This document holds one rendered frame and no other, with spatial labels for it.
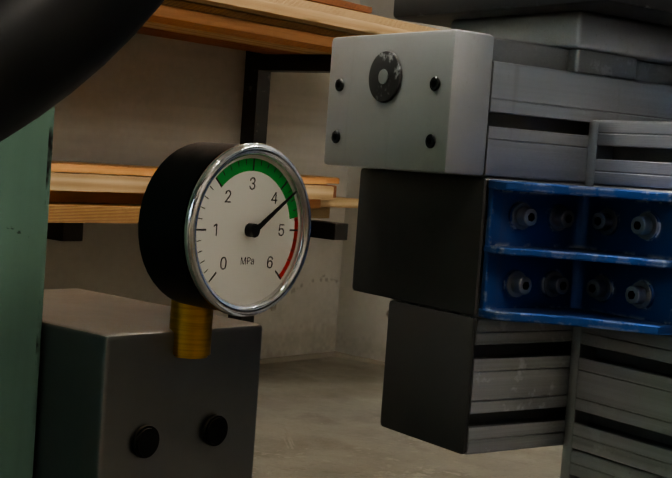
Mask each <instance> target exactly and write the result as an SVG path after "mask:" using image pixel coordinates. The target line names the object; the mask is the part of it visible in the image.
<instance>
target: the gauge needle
mask: <svg viewBox="0 0 672 478"><path fill-rule="evenodd" d="M296 193H297V191H295V192H294V193H293V194H292V195H291V196H289V197H288V198H287V199H286V200H285V201H284V202H283V203H282V204H281V205H279V206H278V207H277V208H276V209H275V210H274V211H273V212H272V213H271V214H269V215H268V216H267V217H266V218H265V219H264V220H263V221H262V222H261V223H259V224H253V223H248V224H247V225H246V226H245V231H244V232H245V235H246V236H248V237H253V238H256V237H258V235H259V233H260V229H261V228H262V227H263V226H264V225H265V224H266V223H267V222H268V221H269V220H270V219H271V218H272V217H273V216H274V215H275V214H276V213H277V212H278V211H279V210H280V209H281V208H282V207H283V206H284V205H285V204H286V203H287V202H288V201H289V200H290V199H291V198H292V197H293V196H294V195H295V194H296Z"/></svg>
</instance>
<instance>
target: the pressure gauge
mask: <svg viewBox="0 0 672 478"><path fill-rule="evenodd" d="M295 191H297V193H296V194H295V195H294V196H293V197H292V198H291V199H290V200H289V201H288V202H287V203H286V204H285V205H284V206H283V207H282V208H281V209H280V210H279V211H278V212H277V213H276V214H275V215H274V216H273V217H272V218H271V219H270V220H269V221H268V222H267V223H266V224H265V225H264V226H263V227H262V228H261V229H260V233H259V235H258V237H256V238H253V237H248V236H246V235H245V232H244V231H245V226H246V225H247V224H248V223H253V224H259V223H261V222H262V221H263V220H264V219H265V218H266V217H267V216H268V215H269V214H271V213H272V212H273V211H274V210H275V209H276V208H277V207H278V206H279V205H281V204H282V203H283V202H284V201H285V200H286V199H287V198H288V197H289V196H291V195H292V194H293V193H294V192H295ZM310 235H311V210H310V203H309V198H308V194H307V190H306V187H305V184H304V182H303V179H302V178H301V176H300V174H299V172H298V170H297V169H296V167H295V166H294V165H293V163H292V162H291V161H290V160H289V159H288V158H287V157H286V156H285V155H284V154H283V153H281V152H280V151H279V150H277V149H275V148H273V147H271V146H269V145H266V144H261V143H245V144H229V143H213V142H197V143H193V144H188V145H186V146H184V147H182V148H180V149H178V150H176V151H175V152H174V153H172V154H171V155H169V156H168V157H167V158H166V159H165V160H164V161H163V162H162V163H161V165H160V166H159V167H158V169H157V170H156V171H155V173H154V174H153V176H152V178H151V180H150V182H149V184H148V186H147V188H146V191H145V193H144V196H143V200H142V204H141V208H140V214H139V222H138V239H139V247H140V252H141V256H142V260H143V263H144V265H145V268H146V270H147V273H148V274H149V276H150V278H151V279H152V281H153V283H154V284H155V285H156V286H157V287H158V289H159V290H160V291H161V292H162V293H164V294H165V295H166V296H167V297H169V298H170V299H171V311H170V326H169V329H171V330H172V331H173V332H174V350H173V355H175V357H177V358H185V359H203V358H207V357H208V356H209V355H210V354H211V339H212V324H213V310H217V311H220V312H222V313H225V314H228V315H231V316H237V317H249V316H254V315H257V314H260V313H262V312H265V311H267V310H268V309H270V308H271V307H273V306H274V305H275V304H277V303H278V302H279V301H280V300H281V299H282V298H283V297H284V296H285V295H286V294H287V293H288V292H289V290H290V289H291V288H292V286H293V285H294V283H295V282H296V280H297V278H298V276H299V274H300V272H301V270H302V267H303V265H304V262H305V259H306V256H307V252H308V248H309V242H310Z"/></svg>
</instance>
